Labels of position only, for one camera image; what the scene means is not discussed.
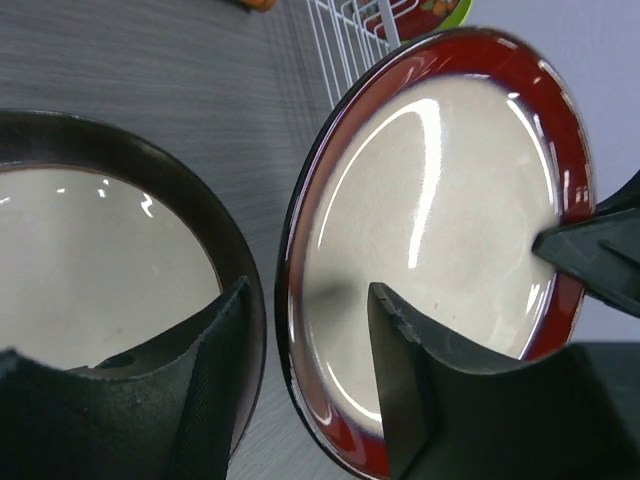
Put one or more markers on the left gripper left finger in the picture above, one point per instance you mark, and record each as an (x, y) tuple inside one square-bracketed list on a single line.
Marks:
[(163, 410)]

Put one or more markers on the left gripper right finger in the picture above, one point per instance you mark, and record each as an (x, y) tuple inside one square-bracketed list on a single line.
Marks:
[(453, 409)]

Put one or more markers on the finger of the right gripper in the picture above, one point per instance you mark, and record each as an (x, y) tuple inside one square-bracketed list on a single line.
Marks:
[(602, 252)]

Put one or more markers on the brown rimmed cream plate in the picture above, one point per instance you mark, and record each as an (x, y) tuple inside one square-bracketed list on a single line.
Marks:
[(107, 240)]

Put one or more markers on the red rimmed grey plate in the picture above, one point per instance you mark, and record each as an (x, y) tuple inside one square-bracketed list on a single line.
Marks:
[(433, 174)]

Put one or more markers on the dark patterned plate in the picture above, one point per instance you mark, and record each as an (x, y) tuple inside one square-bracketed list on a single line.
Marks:
[(409, 16)]

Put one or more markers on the orange wooden shelf rack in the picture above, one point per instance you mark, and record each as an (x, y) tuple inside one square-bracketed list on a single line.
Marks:
[(258, 5)]

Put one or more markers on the green plate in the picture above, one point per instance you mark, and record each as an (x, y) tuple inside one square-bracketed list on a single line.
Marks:
[(451, 13)]

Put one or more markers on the white wire dish rack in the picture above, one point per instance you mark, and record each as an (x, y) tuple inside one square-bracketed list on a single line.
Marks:
[(352, 36)]

